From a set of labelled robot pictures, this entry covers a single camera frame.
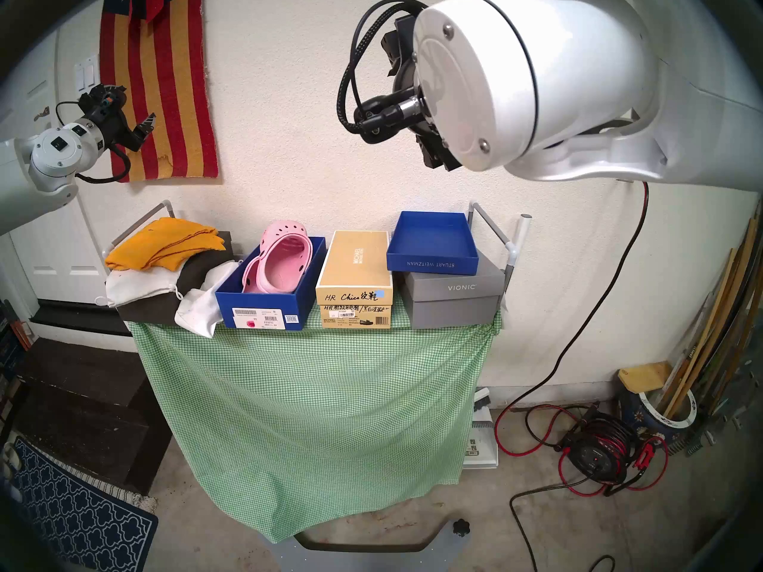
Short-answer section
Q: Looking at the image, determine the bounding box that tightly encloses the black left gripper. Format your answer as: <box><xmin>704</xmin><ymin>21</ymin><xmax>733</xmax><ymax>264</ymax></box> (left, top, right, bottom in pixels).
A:
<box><xmin>79</xmin><ymin>89</ymin><xmax>157</xmax><ymax>154</ymax></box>

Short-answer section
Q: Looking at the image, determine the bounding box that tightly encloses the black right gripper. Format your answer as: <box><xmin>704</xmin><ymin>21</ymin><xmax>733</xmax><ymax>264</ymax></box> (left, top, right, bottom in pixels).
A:
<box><xmin>381</xmin><ymin>14</ymin><xmax>463</xmax><ymax>173</ymax></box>

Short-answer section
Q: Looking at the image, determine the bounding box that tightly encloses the pink clog shoe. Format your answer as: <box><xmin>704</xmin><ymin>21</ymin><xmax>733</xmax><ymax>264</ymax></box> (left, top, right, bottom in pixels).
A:
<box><xmin>260</xmin><ymin>220</ymin><xmax>314</xmax><ymax>281</ymax></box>
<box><xmin>241</xmin><ymin>246</ymin><xmax>282</xmax><ymax>295</ymax></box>

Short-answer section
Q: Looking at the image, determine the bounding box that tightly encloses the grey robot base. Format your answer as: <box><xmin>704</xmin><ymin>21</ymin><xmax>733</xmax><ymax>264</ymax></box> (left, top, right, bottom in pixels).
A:
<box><xmin>256</xmin><ymin>514</ymin><xmax>467</xmax><ymax>572</ymax></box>

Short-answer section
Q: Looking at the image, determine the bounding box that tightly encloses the blue Stuart Weitzman box lid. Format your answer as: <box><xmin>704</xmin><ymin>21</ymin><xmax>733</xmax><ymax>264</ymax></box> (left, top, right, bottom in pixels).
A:
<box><xmin>386</xmin><ymin>211</ymin><xmax>480</xmax><ymax>277</ymax></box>

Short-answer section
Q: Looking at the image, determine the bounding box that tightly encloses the tan handwritten shoe box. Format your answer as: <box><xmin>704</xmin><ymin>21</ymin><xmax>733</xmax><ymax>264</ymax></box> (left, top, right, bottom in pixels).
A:
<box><xmin>315</xmin><ymin>230</ymin><xmax>395</xmax><ymax>330</ymax></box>

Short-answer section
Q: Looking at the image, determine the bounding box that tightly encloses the grey Vionic shoe box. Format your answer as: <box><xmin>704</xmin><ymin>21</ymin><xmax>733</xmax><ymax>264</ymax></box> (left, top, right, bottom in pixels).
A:
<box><xmin>396</xmin><ymin>256</ymin><xmax>507</xmax><ymax>331</ymax></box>

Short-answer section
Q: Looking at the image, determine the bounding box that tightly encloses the blue labelled shoe box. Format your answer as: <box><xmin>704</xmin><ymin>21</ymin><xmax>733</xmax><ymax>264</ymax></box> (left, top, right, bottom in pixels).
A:
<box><xmin>215</xmin><ymin>237</ymin><xmax>327</xmax><ymax>332</ymax></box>

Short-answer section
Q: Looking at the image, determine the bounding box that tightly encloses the burlap striped flag hanging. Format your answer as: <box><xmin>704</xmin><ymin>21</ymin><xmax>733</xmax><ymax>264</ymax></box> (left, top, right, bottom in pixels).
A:
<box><xmin>99</xmin><ymin>0</ymin><xmax>221</xmax><ymax>184</ymax></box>

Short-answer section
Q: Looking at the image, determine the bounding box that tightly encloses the yellow folded cloth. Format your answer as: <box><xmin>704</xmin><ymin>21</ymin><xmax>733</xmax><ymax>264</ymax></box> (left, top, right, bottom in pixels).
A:
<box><xmin>105</xmin><ymin>217</ymin><xmax>228</xmax><ymax>273</ymax></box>

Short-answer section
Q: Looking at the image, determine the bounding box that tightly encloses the white panel door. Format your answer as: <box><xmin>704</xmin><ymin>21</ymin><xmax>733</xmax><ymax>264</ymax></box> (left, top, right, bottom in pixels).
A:
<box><xmin>0</xmin><ymin>31</ymin><xmax>129</xmax><ymax>307</ymax></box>

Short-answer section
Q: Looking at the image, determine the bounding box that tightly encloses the white folded cloth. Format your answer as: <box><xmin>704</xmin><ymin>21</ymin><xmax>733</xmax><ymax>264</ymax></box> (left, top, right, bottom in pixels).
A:
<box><xmin>106</xmin><ymin>265</ymin><xmax>187</xmax><ymax>309</ymax></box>

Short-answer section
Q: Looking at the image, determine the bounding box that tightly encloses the white dust bag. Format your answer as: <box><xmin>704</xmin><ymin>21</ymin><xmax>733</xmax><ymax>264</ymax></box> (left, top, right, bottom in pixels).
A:
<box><xmin>173</xmin><ymin>259</ymin><xmax>241</xmax><ymax>340</ymax></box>

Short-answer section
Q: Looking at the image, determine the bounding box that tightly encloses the black door sill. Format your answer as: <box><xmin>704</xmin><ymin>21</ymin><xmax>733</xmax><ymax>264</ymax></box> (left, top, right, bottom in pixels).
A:
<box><xmin>29</xmin><ymin>299</ymin><xmax>132</xmax><ymax>338</ymax></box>

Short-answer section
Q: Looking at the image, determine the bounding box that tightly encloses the stacked books clutter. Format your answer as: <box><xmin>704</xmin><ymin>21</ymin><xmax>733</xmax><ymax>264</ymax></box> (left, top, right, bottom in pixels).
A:
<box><xmin>0</xmin><ymin>299</ymin><xmax>38</xmax><ymax>388</ymax></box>

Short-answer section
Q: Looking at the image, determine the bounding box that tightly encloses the dark wooden step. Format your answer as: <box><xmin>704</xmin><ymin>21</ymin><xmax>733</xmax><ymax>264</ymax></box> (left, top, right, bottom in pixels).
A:
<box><xmin>11</xmin><ymin>335</ymin><xmax>174</xmax><ymax>498</ymax></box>

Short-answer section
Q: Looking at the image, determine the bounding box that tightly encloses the green checkered tablecloth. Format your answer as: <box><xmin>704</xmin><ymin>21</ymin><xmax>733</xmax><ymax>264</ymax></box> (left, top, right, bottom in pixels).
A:
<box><xmin>126</xmin><ymin>310</ymin><xmax>504</xmax><ymax>545</ymax></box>

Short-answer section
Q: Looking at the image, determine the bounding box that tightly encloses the white appliance under table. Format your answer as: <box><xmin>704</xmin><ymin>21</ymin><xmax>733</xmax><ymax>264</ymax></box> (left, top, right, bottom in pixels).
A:
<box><xmin>461</xmin><ymin>386</ymin><xmax>500</xmax><ymax>471</ymax></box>

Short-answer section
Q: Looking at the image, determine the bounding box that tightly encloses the blue floral ceramic pot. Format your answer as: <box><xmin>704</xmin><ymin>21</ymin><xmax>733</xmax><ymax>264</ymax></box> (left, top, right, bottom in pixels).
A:
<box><xmin>616</xmin><ymin>385</ymin><xmax>699</xmax><ymax>456</ymax></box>

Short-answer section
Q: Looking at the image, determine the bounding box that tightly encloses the blue patterned rug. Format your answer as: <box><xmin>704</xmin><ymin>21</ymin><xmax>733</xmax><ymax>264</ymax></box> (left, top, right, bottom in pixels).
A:
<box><xmin>0</xmin><ymin>436</ymin><xmax>160</xmax><ymax>572</ymax></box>

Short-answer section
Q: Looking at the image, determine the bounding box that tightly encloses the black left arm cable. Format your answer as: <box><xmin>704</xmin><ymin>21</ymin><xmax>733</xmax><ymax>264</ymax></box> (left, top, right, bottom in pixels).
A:
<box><xmin>55</xmin><ymin>100</ymin><xmax>132</xmax><ymax>184</ymax></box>

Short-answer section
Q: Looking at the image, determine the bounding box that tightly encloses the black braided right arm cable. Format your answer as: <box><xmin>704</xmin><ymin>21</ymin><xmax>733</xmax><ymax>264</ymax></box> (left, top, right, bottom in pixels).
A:
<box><xmin>337</xmin><ymin>0</ymin><xmax>431</xmax><ymax>146</ymax></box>

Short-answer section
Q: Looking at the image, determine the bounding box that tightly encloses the white light switch plate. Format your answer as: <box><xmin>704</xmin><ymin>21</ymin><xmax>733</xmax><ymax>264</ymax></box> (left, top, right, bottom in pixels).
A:
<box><xmin>74</xmin><ymin>55</ymin><xmax>100</xmax><ymax>92</ymax></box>

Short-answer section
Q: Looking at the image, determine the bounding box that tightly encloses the grey cart handle tube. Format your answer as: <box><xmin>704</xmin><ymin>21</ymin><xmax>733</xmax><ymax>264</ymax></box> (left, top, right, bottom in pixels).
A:
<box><xmin>467</xmin><ymin>200</ymin><xmax>533</xmax><ymax>293</ymax></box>
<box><xmin>108</xmin><ymin>199</ymin><xmax>176</xmax><ymax>253</ymax></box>

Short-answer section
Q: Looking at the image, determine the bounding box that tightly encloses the black reel with red cable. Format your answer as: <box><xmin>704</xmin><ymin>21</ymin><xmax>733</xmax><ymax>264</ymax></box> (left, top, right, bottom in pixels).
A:
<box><xmin>494</xmin><ymin>402</ymin><xmax>672</xmax><ymax>498</ymax></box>

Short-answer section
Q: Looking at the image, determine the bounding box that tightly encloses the black floor cable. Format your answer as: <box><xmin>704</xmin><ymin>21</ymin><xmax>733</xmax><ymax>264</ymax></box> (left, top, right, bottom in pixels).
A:
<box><xmin>509</xmin><ymin>484</ymin><xmax>616</xmax><ymax>572</ymax></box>

